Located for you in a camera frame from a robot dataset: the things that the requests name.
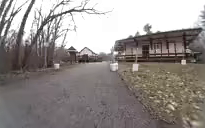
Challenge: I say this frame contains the trees behind long building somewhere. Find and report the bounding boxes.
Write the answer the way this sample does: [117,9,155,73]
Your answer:
[127,22,162,39]

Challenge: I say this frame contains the small dark roofed kiosk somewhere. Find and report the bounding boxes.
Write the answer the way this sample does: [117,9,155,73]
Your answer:
[66,45,79,65]

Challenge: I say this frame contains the row of bare trees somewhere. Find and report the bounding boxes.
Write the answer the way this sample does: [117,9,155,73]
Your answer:
[0,0,113,72]

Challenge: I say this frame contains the small white gabled house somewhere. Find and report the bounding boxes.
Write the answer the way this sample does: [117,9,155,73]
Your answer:
[76,46,100,63]

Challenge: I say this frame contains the long building with porch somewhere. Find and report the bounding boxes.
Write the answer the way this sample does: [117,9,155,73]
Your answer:
[113,27,204,64]

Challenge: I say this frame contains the grass field with fallen leaves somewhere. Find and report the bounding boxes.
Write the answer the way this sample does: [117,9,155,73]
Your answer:
[117,61,205,128]

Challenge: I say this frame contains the white bucket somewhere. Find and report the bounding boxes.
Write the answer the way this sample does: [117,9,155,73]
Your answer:
[53,63,61,70]
[180,58,188,66]
[109,62,119,73]
[131,63,140,73]

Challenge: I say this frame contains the grey asphalt road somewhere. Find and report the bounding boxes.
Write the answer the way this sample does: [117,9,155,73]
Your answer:
[0,61,178,128]

